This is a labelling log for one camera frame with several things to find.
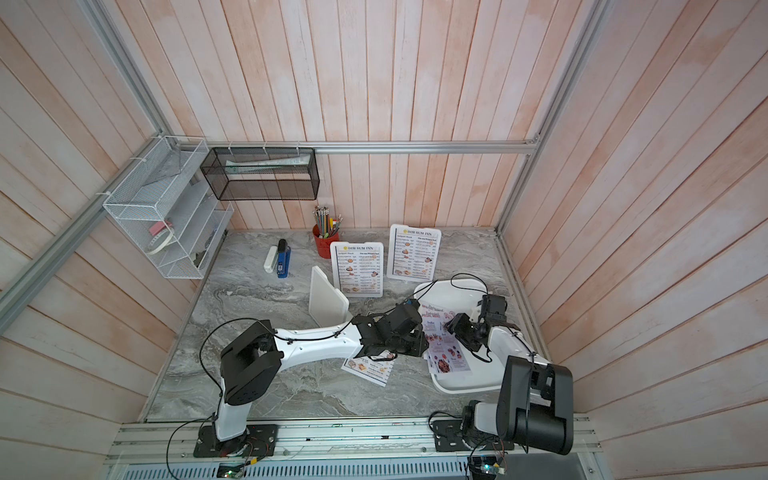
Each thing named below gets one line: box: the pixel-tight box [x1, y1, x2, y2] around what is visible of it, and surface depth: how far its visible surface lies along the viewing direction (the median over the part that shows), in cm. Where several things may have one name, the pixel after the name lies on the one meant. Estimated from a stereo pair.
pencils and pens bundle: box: [312, 205, 344, 239], surface depth 106 cm
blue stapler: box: [277, 238, 292, 279], surface depth 110 cm
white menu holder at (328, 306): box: [309, 266, 354, 328], surface depth 82 cm
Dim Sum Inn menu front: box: [340, 350, 396, 387], surface depth 87 cm
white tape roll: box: [147, 228, 174, 255], surface depth 81 cm
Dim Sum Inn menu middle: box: [335, 246, 381, 295], surface depth 95 cm
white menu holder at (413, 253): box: [386, 224, 442, 282], surface depth 100 cm
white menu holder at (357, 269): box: [330, 241, 384, 298], surface depth 95 cm
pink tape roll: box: [150, 220, 173, 236], surface depth 84 cm
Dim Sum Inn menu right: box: [392, 226, 439, 280], surface depth 100 cm
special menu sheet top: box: [420, 303, 471, 374], surface depth 87 cm
